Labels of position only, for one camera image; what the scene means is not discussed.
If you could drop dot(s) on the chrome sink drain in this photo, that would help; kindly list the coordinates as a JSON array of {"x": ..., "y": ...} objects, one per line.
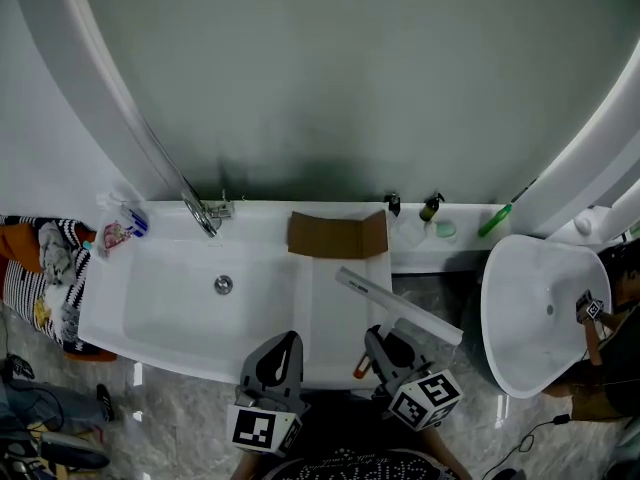
[{"x": 224, "y": 284}]

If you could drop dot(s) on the small white round object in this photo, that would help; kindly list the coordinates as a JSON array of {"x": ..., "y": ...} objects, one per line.
[{"x": 582, "y": 224}]

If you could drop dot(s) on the another person's forearm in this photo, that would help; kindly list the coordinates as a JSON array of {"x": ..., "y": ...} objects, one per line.
[{"x": 594, "y": 343}]

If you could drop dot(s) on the black pump dispenser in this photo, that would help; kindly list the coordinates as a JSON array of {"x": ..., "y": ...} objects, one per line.
[{"x": 393, "y": 205}]

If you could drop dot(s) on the person's right forearm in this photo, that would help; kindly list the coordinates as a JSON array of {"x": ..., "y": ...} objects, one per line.
[{"x": 445, "y": 455}]

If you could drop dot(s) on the chrome faucet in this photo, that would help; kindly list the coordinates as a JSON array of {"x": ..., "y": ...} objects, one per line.
[{"x": 202, "y": 218}]

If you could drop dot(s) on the brown cardboard piece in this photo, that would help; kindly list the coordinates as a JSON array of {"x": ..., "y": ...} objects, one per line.
[{"x": 335, "y": 235}]

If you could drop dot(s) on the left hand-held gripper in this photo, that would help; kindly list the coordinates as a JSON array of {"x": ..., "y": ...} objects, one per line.
[{"x": 255, "y": 425}]

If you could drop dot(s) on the white freestanding basin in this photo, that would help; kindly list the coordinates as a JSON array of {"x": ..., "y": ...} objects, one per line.
[{"x": 520, "y": 288}]

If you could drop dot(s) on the black white striped blanket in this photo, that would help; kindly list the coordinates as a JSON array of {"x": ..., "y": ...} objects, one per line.
[{"x": 25, "y": 283}]

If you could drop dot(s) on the green soap bar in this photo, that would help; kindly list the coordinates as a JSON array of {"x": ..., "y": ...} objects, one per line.
[{"x": 446, "y": 230}]

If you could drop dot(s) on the orange sofa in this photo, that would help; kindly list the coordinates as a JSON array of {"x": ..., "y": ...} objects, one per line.
[{"x": 17, "y": 248}]

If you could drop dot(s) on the pink packet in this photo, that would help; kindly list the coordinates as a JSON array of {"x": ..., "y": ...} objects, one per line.
[{"x": 116, "y": 235}]

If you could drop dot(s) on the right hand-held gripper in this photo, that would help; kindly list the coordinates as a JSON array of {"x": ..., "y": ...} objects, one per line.
[{"x": 425, "y": 398}]

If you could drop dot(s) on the small yellow item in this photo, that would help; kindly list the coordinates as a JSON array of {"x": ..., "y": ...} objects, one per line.
[{"x": 43, "y": 313}]

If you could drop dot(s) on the blue grey fabric bundle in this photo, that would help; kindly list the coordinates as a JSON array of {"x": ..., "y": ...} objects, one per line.
[{"x": 50, "y": 410}]

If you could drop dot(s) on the black power adapter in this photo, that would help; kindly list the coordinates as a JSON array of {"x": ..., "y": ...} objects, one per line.
[{"x": 561, "y": 419}]

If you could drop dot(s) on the small teal capped tube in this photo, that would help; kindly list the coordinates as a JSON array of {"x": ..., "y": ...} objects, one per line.
[{"x": 90, "y": 245}]

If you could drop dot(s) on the grey crumpled clothes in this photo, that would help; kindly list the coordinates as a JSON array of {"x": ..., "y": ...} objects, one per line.
[{"x": 57, "y": 255}]

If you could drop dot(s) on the white squeegee orange grip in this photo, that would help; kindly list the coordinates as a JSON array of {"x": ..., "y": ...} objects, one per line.
[{"x": 400, "y": 305}]

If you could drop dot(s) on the black striped shoe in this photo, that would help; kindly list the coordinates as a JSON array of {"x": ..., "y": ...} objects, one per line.
[{"x": 105, "y": 403}]

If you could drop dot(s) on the person's left forearm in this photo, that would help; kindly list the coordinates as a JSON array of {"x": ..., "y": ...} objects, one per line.
[{"x": 250, "y": 468}]

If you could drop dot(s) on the white ledge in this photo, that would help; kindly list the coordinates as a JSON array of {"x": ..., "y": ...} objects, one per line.
[{"x": 445, "y": 255}]

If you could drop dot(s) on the person's black printed shirt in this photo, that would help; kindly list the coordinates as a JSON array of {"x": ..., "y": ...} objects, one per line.
[{"x": 350, "y": 438}]

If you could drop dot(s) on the olive green pump bottle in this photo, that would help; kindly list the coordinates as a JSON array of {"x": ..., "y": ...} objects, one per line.
[{"x": 429, "y": 210}]

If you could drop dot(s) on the bright green spray bottle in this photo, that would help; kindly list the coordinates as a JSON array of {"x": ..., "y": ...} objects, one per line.
[{"x": 495, "y": 220}]

